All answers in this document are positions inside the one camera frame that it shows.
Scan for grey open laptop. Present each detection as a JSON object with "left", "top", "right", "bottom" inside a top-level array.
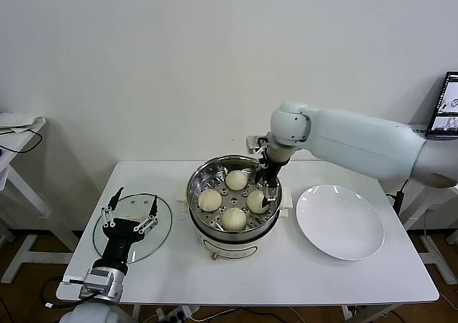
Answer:
[{"left": 425, "top": 71, "right": 458, "bottom": 140}]

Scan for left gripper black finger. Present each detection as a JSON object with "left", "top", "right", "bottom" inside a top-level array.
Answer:
[
  {"left": 99, "top": 185, "right": 125, "bottom": 228},
  {"left": 134, "top": 193, "right": 160, "bottom": 233}
]

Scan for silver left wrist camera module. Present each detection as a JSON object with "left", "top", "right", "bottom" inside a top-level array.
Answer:
[{"left": 62, "top": 268, "right": 115, "bottom": 299}]

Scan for white folded cloth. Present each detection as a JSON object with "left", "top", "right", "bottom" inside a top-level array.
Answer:
[{"left": 0, "top": 111, "right": 47, "bottom": 135}]

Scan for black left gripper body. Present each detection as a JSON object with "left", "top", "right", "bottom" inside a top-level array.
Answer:
[{"left": 91, "top": 217, "right": 150, "bottom": 270}]

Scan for black laptop power cable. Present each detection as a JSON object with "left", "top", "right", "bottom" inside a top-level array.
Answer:
[{"left": 386, "top": 179, "right": 411, "bottom": 215}]

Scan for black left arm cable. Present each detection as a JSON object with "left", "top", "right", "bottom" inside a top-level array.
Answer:
[{"left": 42, "top": 279, "right": 97, "bottom": 309}]

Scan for white round plate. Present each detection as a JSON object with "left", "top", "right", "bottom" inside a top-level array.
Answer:
[{"left": 295, "top": 184, "right": 386, "bottom": 262}]

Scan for stainless steel steamer basket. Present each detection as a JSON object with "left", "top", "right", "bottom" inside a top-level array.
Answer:
[{"left": 186, "top": 154, "right": 283, "bottom": 241}]

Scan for white steamed baozi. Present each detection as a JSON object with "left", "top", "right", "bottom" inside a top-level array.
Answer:
[
  {"left": 225, "top": 170, "right": 248, "bottom": 191},
  {"left": 246, "top": 189, "right": 271, "bottom": 215},
  {"left": 220, "top": 208, "right": 248, "bottom": 231},
  {"left": 198, "top": 189, "right": 222, "bottom": 212}
]

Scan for white laptop side table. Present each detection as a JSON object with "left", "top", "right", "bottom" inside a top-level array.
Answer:
[{"left": 399, "top": 124, "right": 458, "bottom": 286}]

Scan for white side table with cloth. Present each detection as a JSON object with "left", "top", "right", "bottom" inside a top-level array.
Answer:
[{"left": 0, "top": 117, "right": 85, "bottom": 284}]

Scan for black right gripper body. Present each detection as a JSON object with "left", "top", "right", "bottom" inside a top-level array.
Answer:
[{"left": 260, "top": 158, "right": 283, "bottom": 188}]

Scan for white power strip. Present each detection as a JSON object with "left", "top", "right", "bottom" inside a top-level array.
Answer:
[{"left": 155, "top": 305, "right": 201, "bottom": 321}]

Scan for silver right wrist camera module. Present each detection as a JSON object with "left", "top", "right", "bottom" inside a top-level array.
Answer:
[{"left": 245, "top": 135, "right": 269, "bottom": 156}]

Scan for round glass pot lid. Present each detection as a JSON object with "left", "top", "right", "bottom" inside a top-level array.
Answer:
[{"left": 92, "top": 193, "right": 174, "bottom": 264}]

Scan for thin black cable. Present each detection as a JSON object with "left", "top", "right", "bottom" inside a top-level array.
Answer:
[{"left": 0, "top": 127, "right": 44, "bottom": 155}]

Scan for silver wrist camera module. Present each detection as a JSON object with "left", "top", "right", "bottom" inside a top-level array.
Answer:
[
  {"left": 62, "top": 268, "right": 115, "bottom": 299},
  {"left": 245, "top": 135, "right": 269, "bottom": 156}
]

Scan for white electric cooker pot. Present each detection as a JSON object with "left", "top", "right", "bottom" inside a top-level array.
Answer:
[{"left": 176, "top": 185, "right": 293, "bottom": 262}]

